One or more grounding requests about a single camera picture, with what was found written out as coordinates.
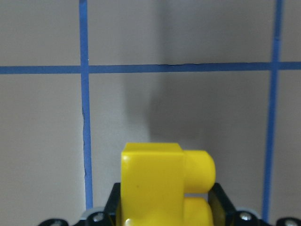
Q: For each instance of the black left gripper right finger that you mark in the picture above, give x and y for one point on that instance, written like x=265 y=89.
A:
x=222 y=208

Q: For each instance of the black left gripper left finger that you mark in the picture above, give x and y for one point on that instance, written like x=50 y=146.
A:
x=112 y=208

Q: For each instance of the yellow toy block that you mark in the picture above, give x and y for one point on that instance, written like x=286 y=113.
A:
x=162 y=185

